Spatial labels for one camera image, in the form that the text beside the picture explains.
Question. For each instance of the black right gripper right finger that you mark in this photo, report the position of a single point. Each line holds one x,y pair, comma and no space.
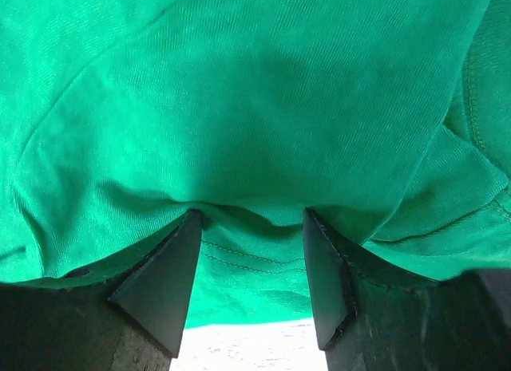
372,315

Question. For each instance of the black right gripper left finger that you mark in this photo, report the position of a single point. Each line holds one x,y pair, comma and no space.
125,312

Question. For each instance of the green t shirt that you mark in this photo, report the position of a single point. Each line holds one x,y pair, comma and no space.
389,118

